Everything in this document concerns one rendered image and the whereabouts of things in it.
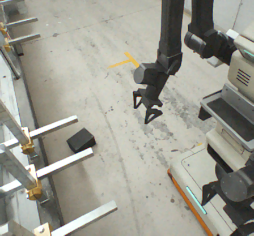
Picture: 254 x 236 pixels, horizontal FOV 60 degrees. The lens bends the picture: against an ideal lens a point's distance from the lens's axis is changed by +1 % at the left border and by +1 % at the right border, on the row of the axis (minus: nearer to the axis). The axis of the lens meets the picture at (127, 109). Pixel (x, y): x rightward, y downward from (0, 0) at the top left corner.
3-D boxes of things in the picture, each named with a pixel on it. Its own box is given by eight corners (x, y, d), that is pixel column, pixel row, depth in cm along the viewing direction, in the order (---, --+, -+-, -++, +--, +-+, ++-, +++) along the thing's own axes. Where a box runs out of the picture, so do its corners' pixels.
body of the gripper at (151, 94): (147, 107, 78) (156, 90, 74) (135, 91, 85) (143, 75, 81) (161, 108, 82) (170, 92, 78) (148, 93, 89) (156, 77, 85)
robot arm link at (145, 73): (183, 62, 72) (168, 50, 77) (157, 57, 65) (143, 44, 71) (166, 91, 78) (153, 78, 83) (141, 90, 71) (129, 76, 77)
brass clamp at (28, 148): (32, 132, 113) (28, 125, 110) (37, 151, 105) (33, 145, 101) (20, 136, 112) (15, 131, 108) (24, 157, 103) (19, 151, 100)
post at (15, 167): (52, 198, 103) (2, 141, 68) (54, 205, 101) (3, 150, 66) (45, 202, 102) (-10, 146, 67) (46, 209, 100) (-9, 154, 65)
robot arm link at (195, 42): (225, 39, 76) (215, 33, 80) (211, 29, 70) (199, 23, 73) (208, 62, 80) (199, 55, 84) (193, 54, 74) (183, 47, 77)
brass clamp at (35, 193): (39, 168, 96) (35, 162, 92) (45, 195, 87) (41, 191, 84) (25, 174, 94) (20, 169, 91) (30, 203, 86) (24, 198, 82)
